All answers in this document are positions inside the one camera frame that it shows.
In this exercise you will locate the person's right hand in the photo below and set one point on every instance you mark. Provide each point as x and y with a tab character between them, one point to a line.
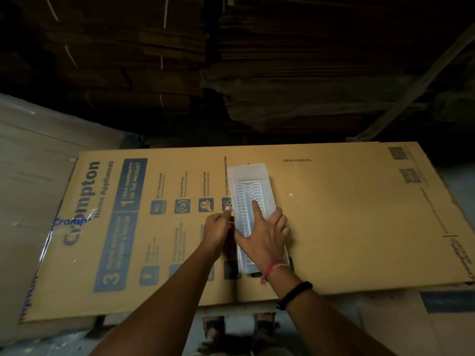
264	243

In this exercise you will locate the person's left hand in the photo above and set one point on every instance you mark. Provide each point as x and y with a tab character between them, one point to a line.
213	233

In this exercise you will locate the person's left fingers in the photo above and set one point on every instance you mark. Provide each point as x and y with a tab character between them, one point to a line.
225	215

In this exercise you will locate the person's right little finger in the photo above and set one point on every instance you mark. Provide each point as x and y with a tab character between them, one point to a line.
286	232

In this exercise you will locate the person's right middle finger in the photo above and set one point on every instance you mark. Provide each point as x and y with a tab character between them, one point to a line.
274	217

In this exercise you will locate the person's right thumb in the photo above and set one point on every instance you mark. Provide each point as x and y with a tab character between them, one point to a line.
242	240

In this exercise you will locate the clear plastic tray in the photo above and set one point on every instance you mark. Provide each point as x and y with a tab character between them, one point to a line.
245	185

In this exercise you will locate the person's right forearm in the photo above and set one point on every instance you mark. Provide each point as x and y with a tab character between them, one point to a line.
326	322

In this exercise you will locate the person's left forearm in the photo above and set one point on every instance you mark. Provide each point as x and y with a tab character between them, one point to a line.
163	307

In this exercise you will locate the black wristband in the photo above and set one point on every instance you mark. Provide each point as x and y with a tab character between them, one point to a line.
294	295

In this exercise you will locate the large flat printed cardboard box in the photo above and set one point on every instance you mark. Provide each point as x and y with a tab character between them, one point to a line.
352	218

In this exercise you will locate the black sandal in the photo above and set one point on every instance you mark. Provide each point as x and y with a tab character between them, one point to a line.
265	331
213	333

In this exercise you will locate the stack of brown cardboard sheets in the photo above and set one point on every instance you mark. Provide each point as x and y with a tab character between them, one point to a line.
111	59
319	62

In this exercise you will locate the flat cardboard with blue patch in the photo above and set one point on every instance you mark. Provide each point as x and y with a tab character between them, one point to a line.
426	322

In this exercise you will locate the plastic-wrapped cardboard stack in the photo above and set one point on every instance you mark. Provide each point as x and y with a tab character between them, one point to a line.
33	174

